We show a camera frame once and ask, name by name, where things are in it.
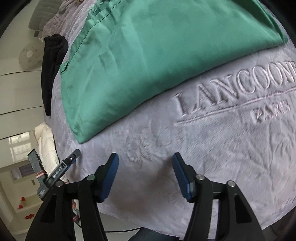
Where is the green work jacket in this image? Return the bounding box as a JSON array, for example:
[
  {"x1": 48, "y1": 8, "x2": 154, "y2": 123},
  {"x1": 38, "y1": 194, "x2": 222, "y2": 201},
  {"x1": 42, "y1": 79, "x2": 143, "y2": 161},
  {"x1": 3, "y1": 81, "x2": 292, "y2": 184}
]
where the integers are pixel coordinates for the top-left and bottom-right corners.
[{"x1": 60, "y1": 1, "x2": 287, "y2": 143}]

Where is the white puffer jacket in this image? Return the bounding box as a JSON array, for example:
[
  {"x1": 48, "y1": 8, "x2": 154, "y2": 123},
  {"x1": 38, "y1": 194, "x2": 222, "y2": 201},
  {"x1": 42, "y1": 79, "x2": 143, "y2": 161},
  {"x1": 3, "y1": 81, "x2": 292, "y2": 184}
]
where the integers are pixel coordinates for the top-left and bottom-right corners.
[{"x1": 33, "y1": 123, "x2": 59, "y2": 174}]

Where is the white wardrobe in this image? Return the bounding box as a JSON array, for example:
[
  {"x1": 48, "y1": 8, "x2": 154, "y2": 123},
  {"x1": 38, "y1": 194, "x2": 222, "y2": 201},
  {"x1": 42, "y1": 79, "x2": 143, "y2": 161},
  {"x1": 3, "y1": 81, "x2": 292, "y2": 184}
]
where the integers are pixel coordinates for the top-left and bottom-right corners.
[{"x1": 1, "y1": 58, "x2": 44, "y2": 235}]

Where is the lavender embossed bedspread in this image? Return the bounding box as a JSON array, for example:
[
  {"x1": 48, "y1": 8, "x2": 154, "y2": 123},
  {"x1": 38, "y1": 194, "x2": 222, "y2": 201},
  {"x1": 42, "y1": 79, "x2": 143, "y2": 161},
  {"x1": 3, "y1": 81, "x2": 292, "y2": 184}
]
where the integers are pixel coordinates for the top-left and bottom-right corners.
[{"x1": 46, "y1": 1, "x2": 295, "y2": 237}]

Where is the white round fan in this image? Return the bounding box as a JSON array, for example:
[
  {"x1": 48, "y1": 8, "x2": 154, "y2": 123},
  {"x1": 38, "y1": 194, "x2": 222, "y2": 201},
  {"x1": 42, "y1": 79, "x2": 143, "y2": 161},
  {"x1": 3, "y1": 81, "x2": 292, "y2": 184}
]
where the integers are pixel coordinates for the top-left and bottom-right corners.
[{"x1": 18, "y1": 40, "x2": 44, "y2": 69}]

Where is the black folded garment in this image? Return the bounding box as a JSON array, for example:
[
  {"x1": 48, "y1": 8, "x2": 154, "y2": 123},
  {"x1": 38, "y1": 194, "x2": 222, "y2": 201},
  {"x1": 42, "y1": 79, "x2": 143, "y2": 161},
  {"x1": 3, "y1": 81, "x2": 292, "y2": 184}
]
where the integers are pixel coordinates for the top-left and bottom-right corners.
[{"x1": 41, "y1": 34, "x2": 68, "y2": 116}]

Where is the grey quilted headboard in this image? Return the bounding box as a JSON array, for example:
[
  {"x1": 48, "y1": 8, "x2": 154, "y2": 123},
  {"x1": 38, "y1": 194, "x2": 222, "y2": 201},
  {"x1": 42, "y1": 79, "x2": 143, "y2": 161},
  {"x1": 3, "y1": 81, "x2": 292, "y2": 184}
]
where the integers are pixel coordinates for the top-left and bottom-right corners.
[{"x1": 29, "y1": 0, "x2": 63, "y2": 31}]

